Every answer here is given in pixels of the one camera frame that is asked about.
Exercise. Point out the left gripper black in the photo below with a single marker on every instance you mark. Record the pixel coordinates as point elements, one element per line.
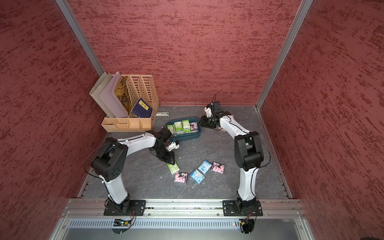
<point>171,155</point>

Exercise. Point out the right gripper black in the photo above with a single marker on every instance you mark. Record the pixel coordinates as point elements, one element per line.
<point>204,123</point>

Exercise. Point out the green tissue pack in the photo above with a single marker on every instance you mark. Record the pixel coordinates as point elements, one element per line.
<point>173,168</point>
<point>178,126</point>
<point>171,128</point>
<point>186,126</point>

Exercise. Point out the pink tissue pack top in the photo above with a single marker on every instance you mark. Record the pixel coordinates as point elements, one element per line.
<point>194,127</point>

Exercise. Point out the pink tissue pack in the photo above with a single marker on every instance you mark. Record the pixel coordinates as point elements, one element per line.
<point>181,177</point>
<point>194,127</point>
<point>218,168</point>

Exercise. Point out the teal storage box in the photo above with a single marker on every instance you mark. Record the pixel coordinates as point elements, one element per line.
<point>186,136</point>

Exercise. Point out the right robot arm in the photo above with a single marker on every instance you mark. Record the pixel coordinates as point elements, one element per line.
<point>248,152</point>

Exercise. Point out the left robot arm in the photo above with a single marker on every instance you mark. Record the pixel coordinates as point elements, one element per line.
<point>109,162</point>

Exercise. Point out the pink case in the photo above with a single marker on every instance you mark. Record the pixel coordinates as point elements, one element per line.
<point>221,129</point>

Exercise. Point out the pink tissue pack bottom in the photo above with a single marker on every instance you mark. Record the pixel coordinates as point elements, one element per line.
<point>181,177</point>

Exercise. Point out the blue tissue pack bottom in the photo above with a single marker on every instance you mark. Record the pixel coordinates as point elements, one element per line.
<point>197,176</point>

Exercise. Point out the blue tissue pack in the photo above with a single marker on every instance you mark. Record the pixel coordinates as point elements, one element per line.
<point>205,167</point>
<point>197,176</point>

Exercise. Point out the blue tissue pack right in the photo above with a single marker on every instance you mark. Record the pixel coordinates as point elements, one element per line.
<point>205,167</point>

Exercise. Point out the pink tissue pack right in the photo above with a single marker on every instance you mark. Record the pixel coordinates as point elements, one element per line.
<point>218,168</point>

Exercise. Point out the navy blue book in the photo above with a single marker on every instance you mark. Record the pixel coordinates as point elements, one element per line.
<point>141,109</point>

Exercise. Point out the beige file organizer rack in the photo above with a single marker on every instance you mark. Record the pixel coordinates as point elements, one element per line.
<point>133,101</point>

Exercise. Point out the left circuit board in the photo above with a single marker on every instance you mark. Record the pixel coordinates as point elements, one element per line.
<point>122,223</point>

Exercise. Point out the gold patterned book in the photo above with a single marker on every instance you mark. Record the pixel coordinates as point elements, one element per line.
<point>122,93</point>

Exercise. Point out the pink folder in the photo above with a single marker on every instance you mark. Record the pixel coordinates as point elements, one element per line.
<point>110,100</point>

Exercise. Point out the right corner aluminium profile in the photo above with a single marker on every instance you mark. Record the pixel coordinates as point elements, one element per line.
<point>291,35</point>

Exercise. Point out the corner aluminium profile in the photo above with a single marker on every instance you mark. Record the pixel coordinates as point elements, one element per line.
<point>291,35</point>
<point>79,33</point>

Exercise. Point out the left corner aluminium profile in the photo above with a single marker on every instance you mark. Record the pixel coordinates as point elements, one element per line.
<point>79,33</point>

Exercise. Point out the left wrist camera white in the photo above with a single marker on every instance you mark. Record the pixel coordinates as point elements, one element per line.
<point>173,145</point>

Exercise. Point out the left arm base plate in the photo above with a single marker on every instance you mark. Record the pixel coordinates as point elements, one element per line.
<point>126,208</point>

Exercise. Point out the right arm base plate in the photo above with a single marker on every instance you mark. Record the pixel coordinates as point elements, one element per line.
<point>230,209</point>

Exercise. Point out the aluminium front rail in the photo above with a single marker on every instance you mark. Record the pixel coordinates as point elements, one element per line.
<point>186,208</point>

